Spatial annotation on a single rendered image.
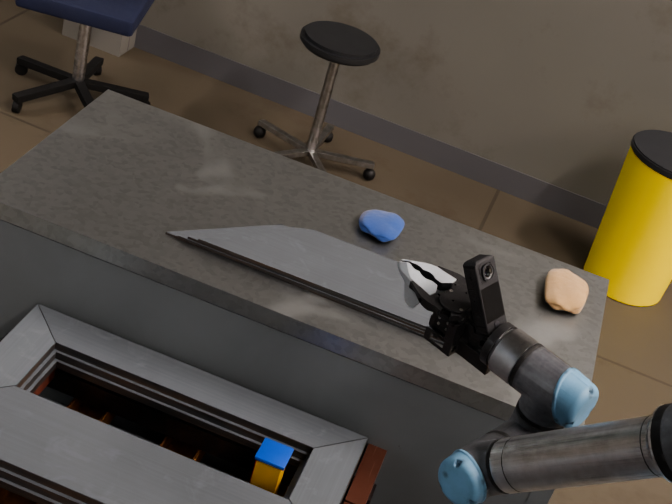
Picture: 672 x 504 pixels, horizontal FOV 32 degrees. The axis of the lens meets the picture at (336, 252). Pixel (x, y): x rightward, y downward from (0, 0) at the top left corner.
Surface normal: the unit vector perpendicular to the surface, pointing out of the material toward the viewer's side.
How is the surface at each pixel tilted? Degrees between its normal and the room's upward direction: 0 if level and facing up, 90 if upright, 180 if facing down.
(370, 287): 0
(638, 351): 0
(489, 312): 58
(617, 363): 0
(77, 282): 90
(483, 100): 90
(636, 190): 93
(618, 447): 75
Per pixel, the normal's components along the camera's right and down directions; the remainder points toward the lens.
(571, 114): -0.31, 0.46
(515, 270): 0.25, -0.81
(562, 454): -0.76, -0.21
